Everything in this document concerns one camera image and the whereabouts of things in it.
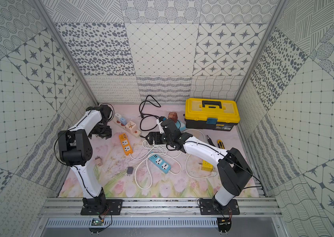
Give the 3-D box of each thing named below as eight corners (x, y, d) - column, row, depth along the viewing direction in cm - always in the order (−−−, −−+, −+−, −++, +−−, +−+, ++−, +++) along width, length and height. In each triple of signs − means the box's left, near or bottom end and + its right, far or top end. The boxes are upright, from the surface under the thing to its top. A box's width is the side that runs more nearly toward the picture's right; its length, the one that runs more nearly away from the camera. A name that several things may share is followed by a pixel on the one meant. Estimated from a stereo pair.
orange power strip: (126, 156, 93) (125, 154, 92) (119, 136, 103) (118, 134, 101) (133, 152, 95) (133, 151, 93) (126, 133, 104) (125, 131, 103)
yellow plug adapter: (201, 169, 88) (202, 166, 84) (202, 163, 90) (203, 160, 87) (211, 172, 87) (212, 169, 83) (211, 165, 89) (213, 162, 86)
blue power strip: (148, 160, 91) (147, 159, 89) (154, 154, 94) (153, 152, 92) (165, 175, 86) (165, 173, 84) (171, 167, 88) (171, 166, 86)
